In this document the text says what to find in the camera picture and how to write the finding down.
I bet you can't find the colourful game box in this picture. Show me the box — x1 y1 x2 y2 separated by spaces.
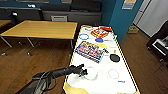
74 40 105 64

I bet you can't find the white wall outlet strip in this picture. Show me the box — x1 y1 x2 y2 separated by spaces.
28 3 37 9

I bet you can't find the yellow framed wall notice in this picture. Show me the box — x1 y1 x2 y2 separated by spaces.
121 0 138 11

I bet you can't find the black air hockey striker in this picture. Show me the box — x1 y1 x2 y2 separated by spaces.
109 49 121 63

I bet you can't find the brown cardboard box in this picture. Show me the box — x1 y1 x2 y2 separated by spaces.
127 25 140 35

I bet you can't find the long yellow wooden table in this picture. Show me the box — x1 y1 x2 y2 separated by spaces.
0 19 13 30
0 19 79 57

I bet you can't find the yellow air hockey table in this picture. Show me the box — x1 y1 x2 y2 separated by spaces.
62 24 141 94

